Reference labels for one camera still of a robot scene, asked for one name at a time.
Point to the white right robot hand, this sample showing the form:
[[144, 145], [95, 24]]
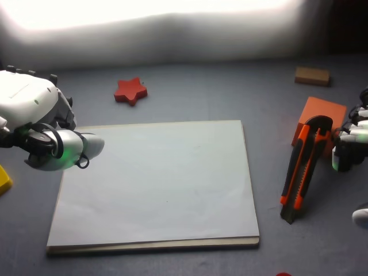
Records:
[[349, 152]]

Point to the orange black utility knife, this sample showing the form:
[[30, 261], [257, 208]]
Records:
[[299, 161]]

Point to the orange square block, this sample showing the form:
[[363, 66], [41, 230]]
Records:
[[325, 107]]

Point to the brown wooden block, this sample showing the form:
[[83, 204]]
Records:
[[312, 75]]

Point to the small red round piece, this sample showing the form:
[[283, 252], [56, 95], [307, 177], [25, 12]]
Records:
[[283, 274]]

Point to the grey table cloth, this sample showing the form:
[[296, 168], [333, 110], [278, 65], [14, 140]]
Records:
[[201, 95]]

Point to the white backdrop sheet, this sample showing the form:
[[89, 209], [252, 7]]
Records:
[[172, 37]]

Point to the beige backing board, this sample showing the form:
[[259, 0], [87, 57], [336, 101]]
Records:
[[149, 248]]

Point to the red star block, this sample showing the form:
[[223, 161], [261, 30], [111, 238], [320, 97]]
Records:
[[129, 90]]

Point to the yellow block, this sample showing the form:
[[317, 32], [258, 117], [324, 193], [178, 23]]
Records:
[[3, 181]]

